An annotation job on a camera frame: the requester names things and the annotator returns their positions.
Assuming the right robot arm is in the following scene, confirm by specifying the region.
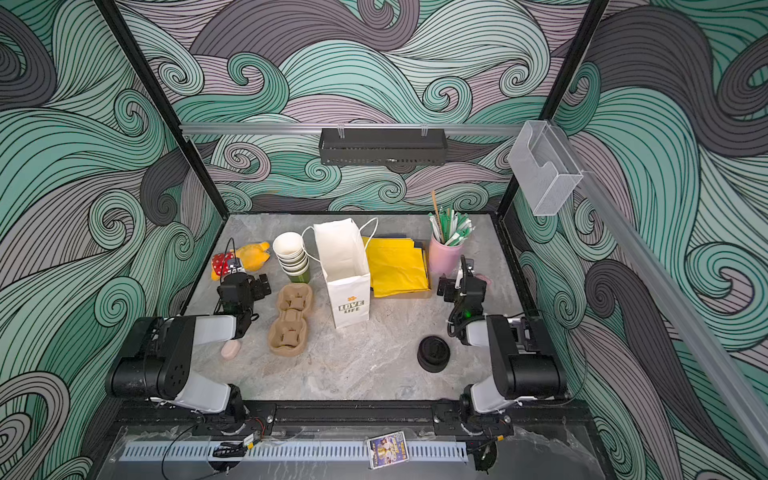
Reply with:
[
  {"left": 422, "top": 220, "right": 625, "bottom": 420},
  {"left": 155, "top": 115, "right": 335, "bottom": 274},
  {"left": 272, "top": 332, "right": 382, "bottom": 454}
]
[{"left": 437, "top": 272, "right": 567, "bottom": 416}]

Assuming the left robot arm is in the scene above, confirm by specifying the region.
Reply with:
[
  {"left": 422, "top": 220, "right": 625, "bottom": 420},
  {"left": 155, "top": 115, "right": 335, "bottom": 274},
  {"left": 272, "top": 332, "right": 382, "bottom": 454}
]
[{"left": 105, "top": 272, "right": 271, "bottom": 422}]

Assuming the white paper takeout bag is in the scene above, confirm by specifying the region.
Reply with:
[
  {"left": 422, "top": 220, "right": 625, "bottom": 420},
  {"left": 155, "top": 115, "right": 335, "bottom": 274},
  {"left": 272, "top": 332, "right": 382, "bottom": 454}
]
[{"left": 302, "top": 217, "right": 378, "bottom": 329}]

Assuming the yellow bear plush toy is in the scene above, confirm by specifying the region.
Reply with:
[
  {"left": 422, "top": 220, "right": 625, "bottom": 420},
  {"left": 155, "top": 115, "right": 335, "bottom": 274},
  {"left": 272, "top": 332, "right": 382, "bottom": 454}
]
[{"left": 211, "top": 242, "right": 270, "bottom": 281}]

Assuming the pink straw holder cup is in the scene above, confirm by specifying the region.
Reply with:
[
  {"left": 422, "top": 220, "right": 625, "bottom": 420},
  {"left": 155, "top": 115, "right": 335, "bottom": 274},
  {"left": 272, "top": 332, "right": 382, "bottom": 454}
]
[{"left": 428, "top": 236, "right": 463, "bottom": 276}]

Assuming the pink oval soap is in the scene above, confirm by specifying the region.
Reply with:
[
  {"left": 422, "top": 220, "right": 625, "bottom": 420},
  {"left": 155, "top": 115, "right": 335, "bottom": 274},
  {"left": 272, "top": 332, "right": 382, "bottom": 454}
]
[{"left": 220, "top": 339, "right": 242, "bottom": 361}]

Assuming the stack of pulp cup carriers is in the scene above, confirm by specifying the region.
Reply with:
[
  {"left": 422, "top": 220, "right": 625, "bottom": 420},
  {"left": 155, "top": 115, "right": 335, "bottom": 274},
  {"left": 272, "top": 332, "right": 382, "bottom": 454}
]
[{"left": 267, "top": 283, "right": 313, "bottom": 357}]

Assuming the wrapped straws bundle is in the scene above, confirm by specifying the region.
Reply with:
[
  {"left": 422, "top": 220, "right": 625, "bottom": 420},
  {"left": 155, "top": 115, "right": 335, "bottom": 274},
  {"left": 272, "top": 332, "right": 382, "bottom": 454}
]
[{"left": 429, "top": 191, "right": 474, "bottom": 247}]

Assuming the stack of paper cups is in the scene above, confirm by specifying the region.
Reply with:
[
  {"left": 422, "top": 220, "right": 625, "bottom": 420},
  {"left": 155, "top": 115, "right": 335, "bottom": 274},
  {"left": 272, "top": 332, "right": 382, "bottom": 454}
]
[{"left": 272, "top": 232, "right": 311, "bottom": 283}]

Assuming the yellow napkin stack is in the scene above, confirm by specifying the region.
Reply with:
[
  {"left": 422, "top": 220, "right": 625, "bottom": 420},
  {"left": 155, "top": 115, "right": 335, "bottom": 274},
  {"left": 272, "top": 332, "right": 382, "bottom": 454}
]
[{"left": 366, "top": 238, "right": 430, "bottom": 298}]

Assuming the small picture card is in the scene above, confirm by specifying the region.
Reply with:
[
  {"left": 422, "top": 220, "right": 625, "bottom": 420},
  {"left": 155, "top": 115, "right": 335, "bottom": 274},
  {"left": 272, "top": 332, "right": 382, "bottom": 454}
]
[{"left": 365, "top": 431, "right": 410, "bottom": 470}]

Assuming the clear acrylic wall holder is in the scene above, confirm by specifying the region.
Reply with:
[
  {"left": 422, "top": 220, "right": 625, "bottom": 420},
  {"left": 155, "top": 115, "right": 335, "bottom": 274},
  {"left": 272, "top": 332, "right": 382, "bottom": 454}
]
[{"left": 507, "top": 120, "right": 583, "bottom": 217}]

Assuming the black wall shelf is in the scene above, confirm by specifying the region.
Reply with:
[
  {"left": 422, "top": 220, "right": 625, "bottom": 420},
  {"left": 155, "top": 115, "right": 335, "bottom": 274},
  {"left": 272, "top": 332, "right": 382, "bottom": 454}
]
[{"left": 319, "top": 127, "right": 448, "bottom": 166}]

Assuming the white slotted cable duct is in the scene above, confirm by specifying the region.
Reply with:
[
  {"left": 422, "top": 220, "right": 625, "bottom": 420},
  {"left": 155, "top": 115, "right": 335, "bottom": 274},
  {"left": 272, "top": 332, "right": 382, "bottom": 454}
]
[{"left": 118, "top": 441, "right": 469, "bottom": 466}]

